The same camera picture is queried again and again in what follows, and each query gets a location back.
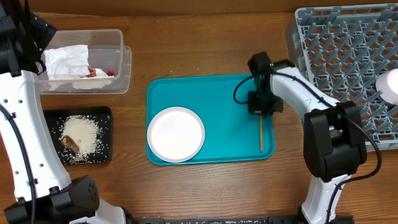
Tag white napkin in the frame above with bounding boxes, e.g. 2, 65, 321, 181
43, 44, 115, 90

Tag red snack wrapper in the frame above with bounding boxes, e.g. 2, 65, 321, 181
86, 67, 115, 78

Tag pink white bowl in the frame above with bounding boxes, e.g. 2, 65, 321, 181
376, 68, 398, 105

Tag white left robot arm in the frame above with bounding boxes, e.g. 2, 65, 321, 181
1, 0, 134, 223

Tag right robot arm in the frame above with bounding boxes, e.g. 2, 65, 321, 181
248, 52, 367, 223

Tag grey dishwasher rack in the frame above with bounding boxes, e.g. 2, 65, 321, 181
285, 3, 397, 150

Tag teal serving tray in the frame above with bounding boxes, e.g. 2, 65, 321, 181
147, 74, 275, 164

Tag black plastic tray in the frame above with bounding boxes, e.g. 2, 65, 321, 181
42, 106, 113, 166

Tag clear plastic bin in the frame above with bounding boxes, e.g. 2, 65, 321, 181
38, 29, 132, 95

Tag white round plate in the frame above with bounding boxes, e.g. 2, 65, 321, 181
147, 106, 205, 163

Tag pile of white rice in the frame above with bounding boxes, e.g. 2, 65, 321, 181
51, 114, 111, 165

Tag brown food scrap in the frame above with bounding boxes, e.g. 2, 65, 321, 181
61, 136, 80, 153

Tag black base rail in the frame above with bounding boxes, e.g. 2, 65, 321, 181
127, 214, 355, 224

